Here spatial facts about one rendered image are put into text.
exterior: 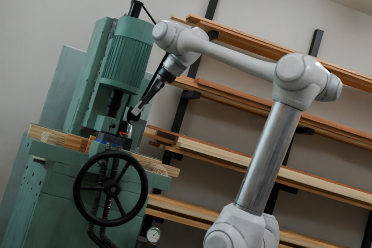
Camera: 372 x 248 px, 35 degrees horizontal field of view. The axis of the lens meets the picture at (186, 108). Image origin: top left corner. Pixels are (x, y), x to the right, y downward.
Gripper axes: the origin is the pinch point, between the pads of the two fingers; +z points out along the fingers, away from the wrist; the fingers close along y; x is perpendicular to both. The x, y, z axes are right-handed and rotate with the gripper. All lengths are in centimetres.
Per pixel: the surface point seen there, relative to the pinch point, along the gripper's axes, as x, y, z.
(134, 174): -16.0, -8.9, 20.8
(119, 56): 19.8, 8.0, -10.1
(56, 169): 10.4, -20.2, 35.4
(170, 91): -28, 245, 30
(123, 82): 11.6, 4.3, -3.3
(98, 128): 7.1, 4.4, 19.2
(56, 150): 14.9, -18.7, 29.7
